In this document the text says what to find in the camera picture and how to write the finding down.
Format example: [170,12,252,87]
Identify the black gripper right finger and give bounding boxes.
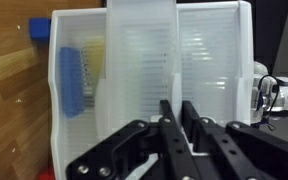
[182,100,288,180]

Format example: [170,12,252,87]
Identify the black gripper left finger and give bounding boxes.
[65,99,198,180]

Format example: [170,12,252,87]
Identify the white plastic drawer cabinet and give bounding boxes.
[48,0,255,180]

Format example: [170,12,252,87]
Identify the blue ridged plastic item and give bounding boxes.
[59,46,85,119]

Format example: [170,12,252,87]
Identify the thin black cable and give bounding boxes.
[258,74,282,132]

